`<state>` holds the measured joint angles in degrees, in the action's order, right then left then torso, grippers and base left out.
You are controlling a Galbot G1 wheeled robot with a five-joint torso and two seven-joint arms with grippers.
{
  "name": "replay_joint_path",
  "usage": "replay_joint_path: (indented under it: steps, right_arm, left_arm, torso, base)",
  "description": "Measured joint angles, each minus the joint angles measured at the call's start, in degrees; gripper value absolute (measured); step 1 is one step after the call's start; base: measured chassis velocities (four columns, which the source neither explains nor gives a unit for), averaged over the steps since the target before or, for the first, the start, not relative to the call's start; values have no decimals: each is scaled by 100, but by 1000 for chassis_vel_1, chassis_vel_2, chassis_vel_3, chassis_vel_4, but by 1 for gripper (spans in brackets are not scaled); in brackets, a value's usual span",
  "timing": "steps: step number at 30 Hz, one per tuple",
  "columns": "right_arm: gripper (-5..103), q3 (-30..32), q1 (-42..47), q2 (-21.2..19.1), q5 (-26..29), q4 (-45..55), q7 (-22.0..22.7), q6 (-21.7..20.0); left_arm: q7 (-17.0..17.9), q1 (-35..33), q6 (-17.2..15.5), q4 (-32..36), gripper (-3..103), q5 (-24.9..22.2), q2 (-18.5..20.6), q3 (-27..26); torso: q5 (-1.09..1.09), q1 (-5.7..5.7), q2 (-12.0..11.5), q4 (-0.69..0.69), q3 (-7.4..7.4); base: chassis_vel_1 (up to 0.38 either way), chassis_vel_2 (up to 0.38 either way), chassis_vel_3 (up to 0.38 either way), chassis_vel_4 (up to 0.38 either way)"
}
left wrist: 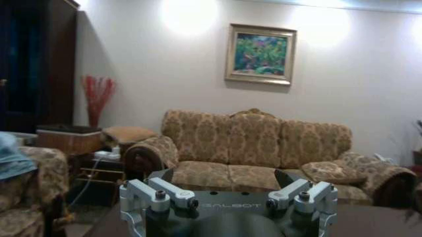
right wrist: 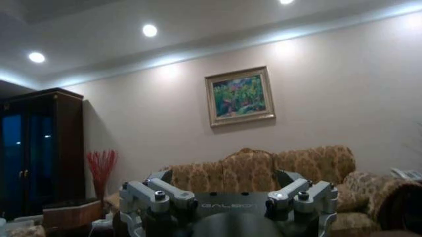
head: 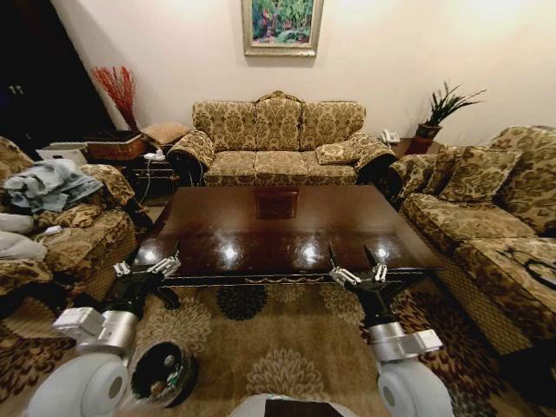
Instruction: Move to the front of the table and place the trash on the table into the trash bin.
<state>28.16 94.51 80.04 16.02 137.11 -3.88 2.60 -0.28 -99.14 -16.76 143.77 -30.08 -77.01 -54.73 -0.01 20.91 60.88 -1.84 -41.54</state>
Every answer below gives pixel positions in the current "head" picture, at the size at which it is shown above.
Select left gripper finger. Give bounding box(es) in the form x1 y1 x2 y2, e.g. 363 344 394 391
147 249 182 276
112 255 141 277

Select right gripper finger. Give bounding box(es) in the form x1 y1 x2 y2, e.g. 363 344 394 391
328 244 362 285
362 244 388 282

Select floral patterned armchair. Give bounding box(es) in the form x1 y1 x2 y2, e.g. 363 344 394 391
0 136 141 308

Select dark wooden coffee table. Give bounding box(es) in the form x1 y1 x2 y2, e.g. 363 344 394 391
132 183 447 310

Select dark wooden side table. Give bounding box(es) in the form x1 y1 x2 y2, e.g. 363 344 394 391
123 151 180 207

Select floral patterned brown rug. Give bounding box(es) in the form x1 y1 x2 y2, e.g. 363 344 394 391
0 277 556 417

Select brown box on table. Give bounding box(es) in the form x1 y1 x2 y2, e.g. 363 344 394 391
254 189 301 220

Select large white pillow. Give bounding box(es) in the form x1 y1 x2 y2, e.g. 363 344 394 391
0 229 49 262

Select crumpled pale blue cloth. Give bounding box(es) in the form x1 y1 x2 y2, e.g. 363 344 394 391
3 158 104 215

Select long floral patterned sofa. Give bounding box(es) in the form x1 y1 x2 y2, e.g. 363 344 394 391
385 124 556 355

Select floral cushion seen edge-on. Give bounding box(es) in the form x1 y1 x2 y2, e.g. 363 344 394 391
421 144 462 197

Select small white pillow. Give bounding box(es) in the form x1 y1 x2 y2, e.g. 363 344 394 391
0 212 35 235

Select small floral sofa cushion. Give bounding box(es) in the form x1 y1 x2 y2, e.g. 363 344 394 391
314 142 361 167

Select brown wicker basket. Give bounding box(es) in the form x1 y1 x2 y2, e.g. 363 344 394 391
83 130 148 162

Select white rectangular box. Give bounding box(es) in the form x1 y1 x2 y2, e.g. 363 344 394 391
36 141 89 167

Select tan woven cushion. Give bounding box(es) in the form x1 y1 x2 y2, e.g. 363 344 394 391
140 122 193 148

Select large floral square cushion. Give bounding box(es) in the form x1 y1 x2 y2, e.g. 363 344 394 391
438 146 523 204

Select white robot front shell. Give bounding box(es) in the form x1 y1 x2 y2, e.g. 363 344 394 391
228 392 380 417

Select three-seat floral patterned sofa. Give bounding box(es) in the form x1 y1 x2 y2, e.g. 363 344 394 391
166 89 398 189

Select green plant in pot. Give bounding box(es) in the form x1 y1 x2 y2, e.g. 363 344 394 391
411 80 487 156

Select red dried plant bunch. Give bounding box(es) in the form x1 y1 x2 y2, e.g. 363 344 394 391
91 65 140 132

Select dark wooden cabinet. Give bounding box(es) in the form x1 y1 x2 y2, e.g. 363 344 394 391
0 0 116 149

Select framed garden painting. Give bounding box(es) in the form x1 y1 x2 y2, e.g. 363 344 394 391
241 0 325 58

